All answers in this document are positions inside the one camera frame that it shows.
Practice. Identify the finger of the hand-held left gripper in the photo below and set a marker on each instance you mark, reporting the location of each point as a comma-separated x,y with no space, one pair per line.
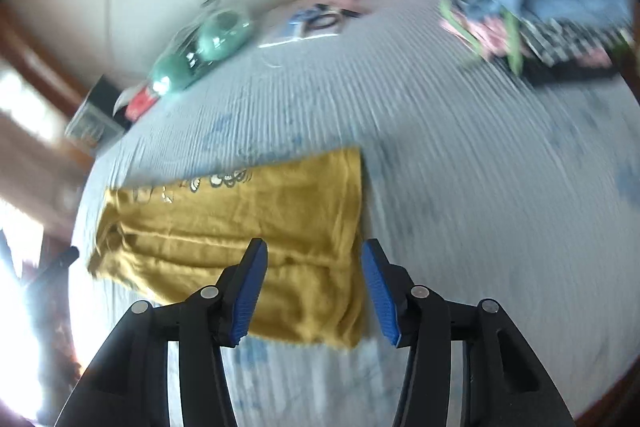
57,263

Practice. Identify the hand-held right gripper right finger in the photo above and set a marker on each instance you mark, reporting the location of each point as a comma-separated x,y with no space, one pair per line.
382,292

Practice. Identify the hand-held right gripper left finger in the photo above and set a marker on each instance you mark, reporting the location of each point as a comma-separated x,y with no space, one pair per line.
247,292

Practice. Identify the mustard yellow shirt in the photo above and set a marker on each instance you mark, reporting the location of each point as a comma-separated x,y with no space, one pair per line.
200,217

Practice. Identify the black gift box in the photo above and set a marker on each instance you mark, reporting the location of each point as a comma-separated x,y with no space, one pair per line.
97,117

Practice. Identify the pink tissue pack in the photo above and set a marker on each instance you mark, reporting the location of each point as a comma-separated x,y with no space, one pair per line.
140,103

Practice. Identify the green plush slipper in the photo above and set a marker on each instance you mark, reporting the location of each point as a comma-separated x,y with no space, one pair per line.
225,34
172,74

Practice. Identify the green items in plastic bag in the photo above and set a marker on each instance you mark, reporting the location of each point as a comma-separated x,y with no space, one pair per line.
205,47

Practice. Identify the white notebook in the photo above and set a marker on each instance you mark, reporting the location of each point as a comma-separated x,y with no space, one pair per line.
280,38

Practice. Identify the pink garment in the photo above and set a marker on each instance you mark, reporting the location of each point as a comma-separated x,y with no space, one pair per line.
475,32

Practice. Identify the blue scissors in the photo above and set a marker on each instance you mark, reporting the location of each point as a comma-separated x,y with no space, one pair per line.
302,17

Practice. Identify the black pen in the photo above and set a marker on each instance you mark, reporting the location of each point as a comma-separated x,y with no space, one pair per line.
345,11

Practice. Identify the black white checked garment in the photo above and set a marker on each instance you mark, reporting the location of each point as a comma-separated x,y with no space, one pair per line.
570,39

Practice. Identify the wooden headboard frame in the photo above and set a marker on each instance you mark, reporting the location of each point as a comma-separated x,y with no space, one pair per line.
40,72

